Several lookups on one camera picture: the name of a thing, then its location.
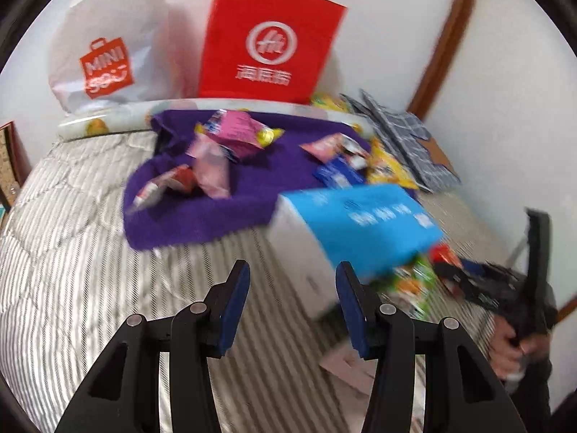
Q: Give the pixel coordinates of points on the purple cloth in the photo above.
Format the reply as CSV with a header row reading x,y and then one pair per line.
x,y
257,176

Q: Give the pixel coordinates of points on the person's right forearm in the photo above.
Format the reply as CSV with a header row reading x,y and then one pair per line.
x,y
534,401

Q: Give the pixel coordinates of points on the panda print snack packet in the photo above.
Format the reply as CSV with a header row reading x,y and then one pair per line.
x,y
340,149

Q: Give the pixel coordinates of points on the yellow snack packet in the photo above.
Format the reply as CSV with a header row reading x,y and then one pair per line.
x,y
392,169

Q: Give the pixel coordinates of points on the small red snack packet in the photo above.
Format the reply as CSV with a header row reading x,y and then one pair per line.
x,y
444,253

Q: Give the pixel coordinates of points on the fruit print rolled sheet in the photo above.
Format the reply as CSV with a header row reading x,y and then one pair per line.
x,y
112,119

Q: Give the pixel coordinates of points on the blue and white box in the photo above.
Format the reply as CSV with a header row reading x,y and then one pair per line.
x,y
360,221

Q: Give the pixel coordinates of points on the person's right hand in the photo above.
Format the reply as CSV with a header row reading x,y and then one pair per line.
x,y
511,347

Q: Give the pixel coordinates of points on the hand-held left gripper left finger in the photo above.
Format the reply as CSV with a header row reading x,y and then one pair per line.
x,y
234,306

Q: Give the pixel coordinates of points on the dark blue snack packet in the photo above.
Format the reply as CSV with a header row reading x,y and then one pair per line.
x,y
338,173

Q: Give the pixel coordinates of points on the brown wooden door frame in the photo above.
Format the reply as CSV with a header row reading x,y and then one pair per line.
x,y
444,40

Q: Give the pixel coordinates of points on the yellow drink mix bag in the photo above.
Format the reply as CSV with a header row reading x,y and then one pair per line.
x,y
331,103

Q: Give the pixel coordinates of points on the green and orange snack packet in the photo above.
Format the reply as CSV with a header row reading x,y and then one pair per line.
x,y
408,284

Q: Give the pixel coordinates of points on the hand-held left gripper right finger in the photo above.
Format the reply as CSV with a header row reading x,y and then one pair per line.
x,y
354,315

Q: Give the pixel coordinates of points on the red paper bag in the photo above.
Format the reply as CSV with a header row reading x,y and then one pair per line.
x,y
270,40

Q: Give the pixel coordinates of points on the white plastic bag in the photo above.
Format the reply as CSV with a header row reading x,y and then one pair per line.
x,y
108,45

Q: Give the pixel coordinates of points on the pale pink snack packet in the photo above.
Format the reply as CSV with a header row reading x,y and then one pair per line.
x,y
212,167

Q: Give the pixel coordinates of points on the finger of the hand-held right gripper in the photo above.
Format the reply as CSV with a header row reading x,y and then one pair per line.
x,y
455,279
478,271

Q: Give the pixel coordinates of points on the red and white snack packet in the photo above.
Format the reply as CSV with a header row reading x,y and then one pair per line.
x,y
169,182

